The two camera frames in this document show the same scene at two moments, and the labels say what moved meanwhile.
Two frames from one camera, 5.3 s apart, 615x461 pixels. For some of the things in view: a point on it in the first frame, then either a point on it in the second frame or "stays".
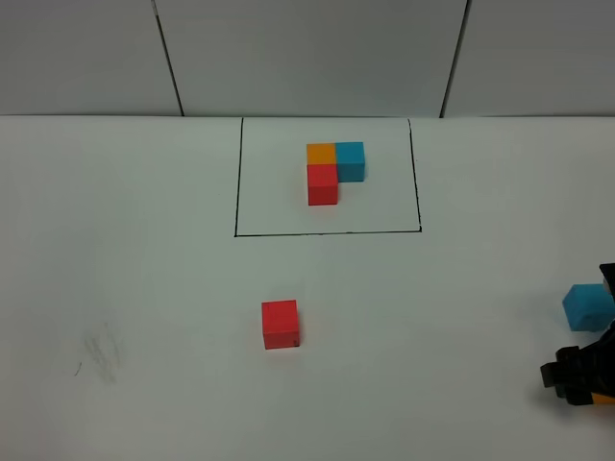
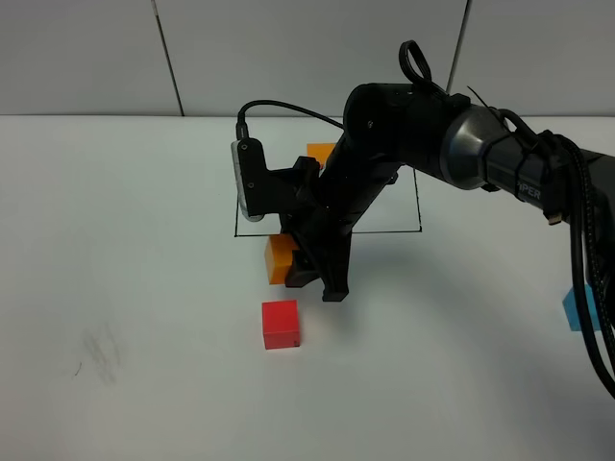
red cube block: (280, 321) stays
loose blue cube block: (589, 307) stays
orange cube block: (602, 400) → (279, 254)
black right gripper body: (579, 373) → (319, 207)
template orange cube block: (321, 154) stays
